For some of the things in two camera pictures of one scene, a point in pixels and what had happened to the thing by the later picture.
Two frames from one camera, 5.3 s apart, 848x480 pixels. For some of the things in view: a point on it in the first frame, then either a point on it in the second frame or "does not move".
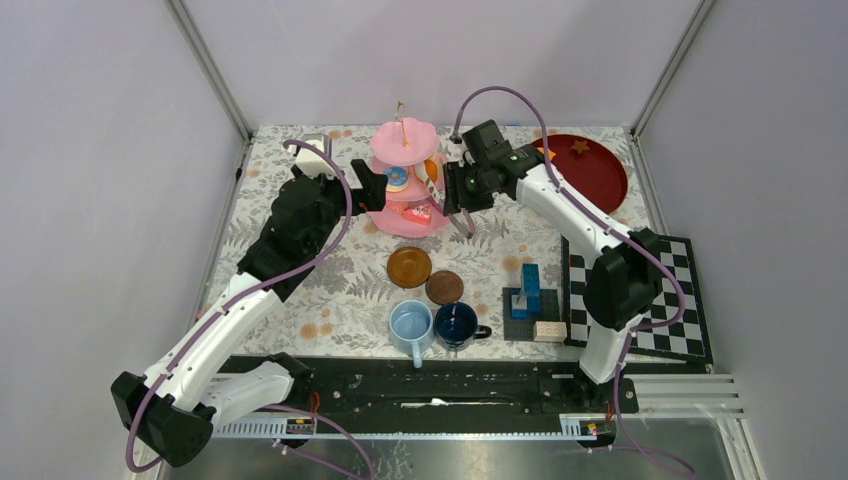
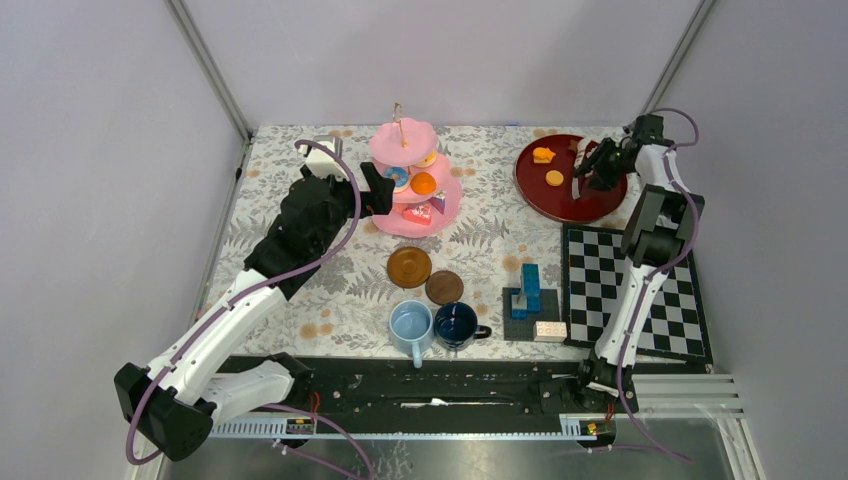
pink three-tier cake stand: x=404 y=151 does not move
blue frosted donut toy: x=397 y=178 does not move
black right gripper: x=455 y=189 to x=602 y=163
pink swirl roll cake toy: x=420 y=214 does not move
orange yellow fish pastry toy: x=550 y=153 does not move
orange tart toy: x=431 y=166 to x=423 y=183
